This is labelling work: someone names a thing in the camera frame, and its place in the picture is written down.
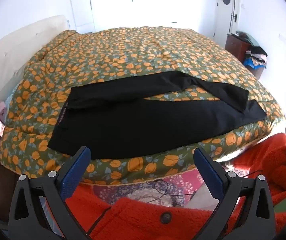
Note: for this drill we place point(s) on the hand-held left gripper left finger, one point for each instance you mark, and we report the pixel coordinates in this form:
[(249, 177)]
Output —
[(74, 177)]

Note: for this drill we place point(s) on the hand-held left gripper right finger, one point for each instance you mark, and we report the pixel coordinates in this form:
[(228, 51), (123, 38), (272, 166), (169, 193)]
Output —
[(208, 176)]

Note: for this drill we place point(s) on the black pants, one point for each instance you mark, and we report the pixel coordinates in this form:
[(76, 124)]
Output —
[(143, 127)]

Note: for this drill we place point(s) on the pink purple floral bed sheet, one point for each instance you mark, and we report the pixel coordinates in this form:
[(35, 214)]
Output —
[(143, 190)]

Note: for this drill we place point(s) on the pile of mixed clothes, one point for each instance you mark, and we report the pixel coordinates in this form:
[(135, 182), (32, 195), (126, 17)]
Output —
[(255, 57)]

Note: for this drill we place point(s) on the reddish brown nightstand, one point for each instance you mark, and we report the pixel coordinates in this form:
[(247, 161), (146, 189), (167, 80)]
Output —
[(235, 47)]

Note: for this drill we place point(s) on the floral orange green bedspread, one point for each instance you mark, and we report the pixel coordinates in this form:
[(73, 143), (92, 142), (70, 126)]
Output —
[(133, 50)]

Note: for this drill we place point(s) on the cream padded headboard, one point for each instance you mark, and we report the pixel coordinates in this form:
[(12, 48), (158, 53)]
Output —
[(12, 50)]

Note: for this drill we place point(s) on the white door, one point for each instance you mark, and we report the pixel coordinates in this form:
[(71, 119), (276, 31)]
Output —
[(224, 17)]

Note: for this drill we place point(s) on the white wardrobe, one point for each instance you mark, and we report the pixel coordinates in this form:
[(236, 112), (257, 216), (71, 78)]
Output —
[(82, 5)]

